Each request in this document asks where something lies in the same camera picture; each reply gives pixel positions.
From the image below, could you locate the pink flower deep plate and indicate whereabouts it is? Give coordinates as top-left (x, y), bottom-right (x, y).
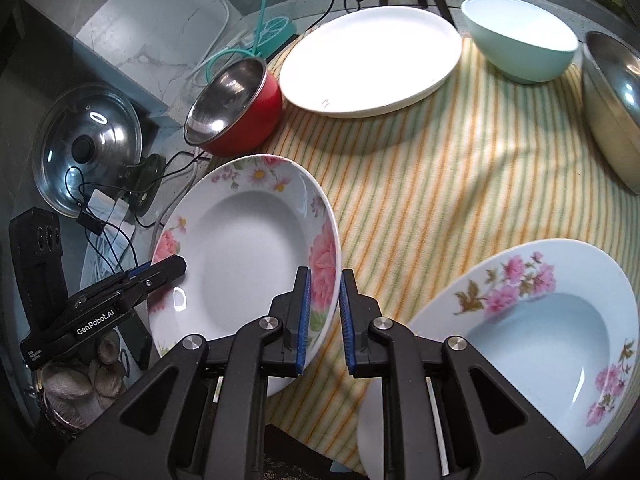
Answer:
top-left (357, 238), bottom-right (639, 479)

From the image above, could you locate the peony flower deep plate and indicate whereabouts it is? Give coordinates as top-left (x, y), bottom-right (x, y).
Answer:
top-left (147, 154), bottom-right (343, 399)

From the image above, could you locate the red steel small bowl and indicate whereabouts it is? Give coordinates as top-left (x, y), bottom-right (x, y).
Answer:
top-left (183, 58), bottom-right (282, 157)

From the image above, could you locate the white plate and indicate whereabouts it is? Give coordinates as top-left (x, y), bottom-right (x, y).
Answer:
top-left (279, 6), bottom-right (462, 118)

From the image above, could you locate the light green ceramic bowl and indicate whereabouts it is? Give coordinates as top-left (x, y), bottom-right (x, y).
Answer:
top-left (460, 0), bottom-right (579, 84)

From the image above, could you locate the large steel bowl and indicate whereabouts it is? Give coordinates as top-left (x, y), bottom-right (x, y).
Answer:
top-left (582, 30), bottom-right (639, 193)

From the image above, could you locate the glass pot lid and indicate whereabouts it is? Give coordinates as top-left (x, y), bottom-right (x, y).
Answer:
top-left (32, 82), bottom-right (142, 218)

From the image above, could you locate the striped yellow towel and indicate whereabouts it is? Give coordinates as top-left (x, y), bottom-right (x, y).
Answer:
top-left (249, 34), bottom-right (640, 476)

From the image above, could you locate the black device with cables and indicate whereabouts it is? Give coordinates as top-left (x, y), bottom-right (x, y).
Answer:
top-left (64, 152), bottom-right (212, 271)

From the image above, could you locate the teal power cable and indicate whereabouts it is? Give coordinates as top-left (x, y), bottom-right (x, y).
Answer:
top-left (192, 0), bottom-right (271, 86)

